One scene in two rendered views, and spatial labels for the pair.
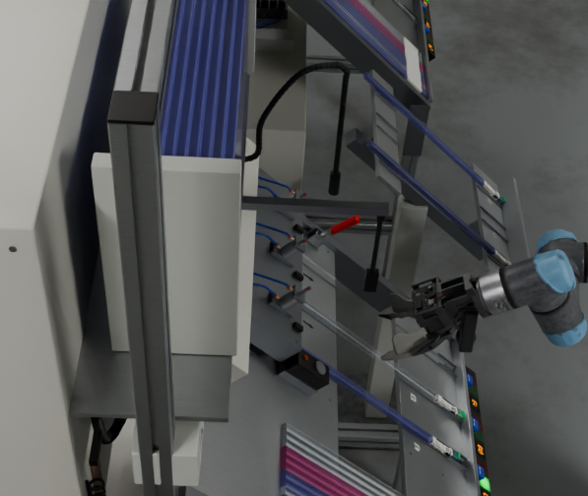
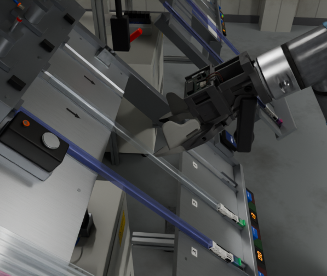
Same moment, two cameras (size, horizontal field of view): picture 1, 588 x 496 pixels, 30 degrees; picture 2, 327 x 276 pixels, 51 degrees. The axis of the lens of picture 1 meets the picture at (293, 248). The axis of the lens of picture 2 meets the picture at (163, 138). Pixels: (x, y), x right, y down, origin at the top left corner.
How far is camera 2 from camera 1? 1.40 m
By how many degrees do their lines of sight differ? 9
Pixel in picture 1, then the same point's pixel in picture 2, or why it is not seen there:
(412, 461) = (187, 267)
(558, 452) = (306, 258)
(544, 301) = not seen: outside the picture
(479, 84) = not seen: hidden behind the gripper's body
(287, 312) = (0, 61)
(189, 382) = not seen: outside the picture
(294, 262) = (44, 30)
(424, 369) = (207, 181)
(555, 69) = not seen: hidden behind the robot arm
